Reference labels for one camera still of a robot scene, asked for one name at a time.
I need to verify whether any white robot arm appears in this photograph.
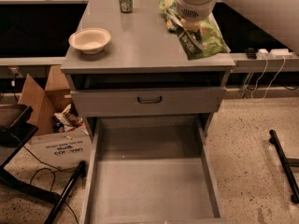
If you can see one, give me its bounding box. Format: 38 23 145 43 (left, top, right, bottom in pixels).
177 0 299 54

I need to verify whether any closed grey top drawer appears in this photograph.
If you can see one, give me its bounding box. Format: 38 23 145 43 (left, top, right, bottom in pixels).
71 87 225 117

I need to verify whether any green jalapeno chip bag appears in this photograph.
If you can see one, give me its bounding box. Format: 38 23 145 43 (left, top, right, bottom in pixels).
174 14 231 61

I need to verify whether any black stand leg right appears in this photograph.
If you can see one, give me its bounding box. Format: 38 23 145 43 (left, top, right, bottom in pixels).
269 130 299 203

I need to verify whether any crumpled green chip bag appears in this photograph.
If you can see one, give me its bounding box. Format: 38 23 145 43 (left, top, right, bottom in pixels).
159 0 180 32

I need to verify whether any black stand leg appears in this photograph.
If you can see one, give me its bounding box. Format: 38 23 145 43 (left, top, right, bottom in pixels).
44 161 86 224
269 130 299 203

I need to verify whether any black power adapter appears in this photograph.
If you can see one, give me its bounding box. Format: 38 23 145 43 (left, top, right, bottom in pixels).
245 48 257 59

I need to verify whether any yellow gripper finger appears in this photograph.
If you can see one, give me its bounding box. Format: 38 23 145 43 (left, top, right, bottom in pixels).
180 19 205 33

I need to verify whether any white power strip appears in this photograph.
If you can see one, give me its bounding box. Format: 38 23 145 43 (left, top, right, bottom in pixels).
257 49 292 59

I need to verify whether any black stand leg left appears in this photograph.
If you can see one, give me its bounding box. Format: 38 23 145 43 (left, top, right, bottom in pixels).
44 161 86 224

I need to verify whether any white paper bowl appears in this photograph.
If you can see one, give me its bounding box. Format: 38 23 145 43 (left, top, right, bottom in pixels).
68 28 111 54

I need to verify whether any brown cardboard box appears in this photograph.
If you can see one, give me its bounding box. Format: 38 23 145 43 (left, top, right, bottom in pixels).
19 65 92 169

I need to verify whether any black drawer handle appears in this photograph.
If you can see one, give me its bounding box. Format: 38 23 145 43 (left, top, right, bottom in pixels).
137 96 163 105

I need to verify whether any grey drawer cabinet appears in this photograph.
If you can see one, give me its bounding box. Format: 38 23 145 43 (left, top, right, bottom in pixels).
62 0 235 131

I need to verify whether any white charger cable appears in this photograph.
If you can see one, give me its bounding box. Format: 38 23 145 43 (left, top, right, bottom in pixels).
250 53 287 100

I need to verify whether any black floor cable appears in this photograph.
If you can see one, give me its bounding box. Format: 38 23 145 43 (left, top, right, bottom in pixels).
8 131 80 224

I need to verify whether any trash in cardboard box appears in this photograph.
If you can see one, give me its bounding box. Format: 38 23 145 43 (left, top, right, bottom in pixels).
52 104 83 133

